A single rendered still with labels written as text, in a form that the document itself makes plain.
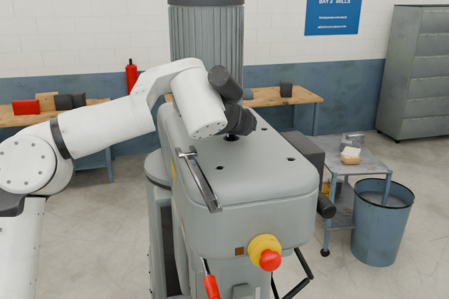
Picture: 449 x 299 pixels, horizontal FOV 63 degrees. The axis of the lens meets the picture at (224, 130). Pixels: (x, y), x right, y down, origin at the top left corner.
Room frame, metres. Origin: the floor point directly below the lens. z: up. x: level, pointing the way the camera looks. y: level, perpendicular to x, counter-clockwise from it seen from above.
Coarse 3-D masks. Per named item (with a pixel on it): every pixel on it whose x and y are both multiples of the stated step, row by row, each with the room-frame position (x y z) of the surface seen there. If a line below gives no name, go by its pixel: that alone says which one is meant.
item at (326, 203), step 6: (318, 192) 0.66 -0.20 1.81; (318, 198) 0.64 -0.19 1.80; (324, 198) 0.64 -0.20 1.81; (318, 204) 0.63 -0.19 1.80; (324, 204) 0.62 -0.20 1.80; (330, 204) 0.62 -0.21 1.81; (318, 210) 0.62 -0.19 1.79; (324, 210) 0.61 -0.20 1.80; (330, 210) 0.61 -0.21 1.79; (336, 210) 0.62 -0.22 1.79; (324, 216) 0.61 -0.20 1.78; (330, 216) 0.61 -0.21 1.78
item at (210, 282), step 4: (200, 260) 0.58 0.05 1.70; (204, 260) 0.57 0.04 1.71; (204, 264) 0.56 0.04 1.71; (204, 268) 0.55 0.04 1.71; (208, 268) 0.55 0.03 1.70; (204, 272) 0.54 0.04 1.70; (208, 272) 0.54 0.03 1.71; (208, 276) 0.52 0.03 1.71; (212, 276) 0.53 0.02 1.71; (204, 280) 0.52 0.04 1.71; (208, 280) 0.52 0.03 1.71; (212, 280) 0.52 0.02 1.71; (204, 284) 0.51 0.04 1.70; (208, 284) 0.51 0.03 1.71; (212, 284) 0.51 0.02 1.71; (216, 284) 0.51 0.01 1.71; (208, 288) 0.50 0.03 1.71; (212, 288) 0.50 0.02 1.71; (216, 288) 0.50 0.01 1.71; (208, 292) 0.49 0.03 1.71; (212, 292) 0.49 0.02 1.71; (216, 292) 0.49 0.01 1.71; (208, 296) 0.49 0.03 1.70; (212, 296) 0.48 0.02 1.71; (216, 296) 0.48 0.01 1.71
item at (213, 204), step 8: (176, 152) 0.67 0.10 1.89; (192, 152) 0.66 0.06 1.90; (192, 160) 0.63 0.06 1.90; (192, 168) 0.59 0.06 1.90; (200, 168) 0.60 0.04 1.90; (192, 176) 0.57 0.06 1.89; (200, 176) 0.56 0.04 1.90; (200, 184) 0.54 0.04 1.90; (208, 184) 0.54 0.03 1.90; (200, 192) 0.52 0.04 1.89; (208, 192) 0.51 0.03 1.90; (208, 200) 0.49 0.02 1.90; (216, 200) 0.49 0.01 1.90; (208, 208) 0.47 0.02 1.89; (216, 208) 0.46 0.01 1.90
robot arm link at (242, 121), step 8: (240, 112) 0.67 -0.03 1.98; (248, 112) 0.71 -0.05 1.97; (232, 120) 0.62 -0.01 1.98; (240, 120) 0.67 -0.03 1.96; (248, 120) 0.70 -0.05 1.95; (256, 120) 0.71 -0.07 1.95; (224, 128) 0.62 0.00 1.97; (232, 128) 0.64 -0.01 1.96; (240, 128) 0.67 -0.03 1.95; (248, 128) 0.69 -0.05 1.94; (208, 136) 0.63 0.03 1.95
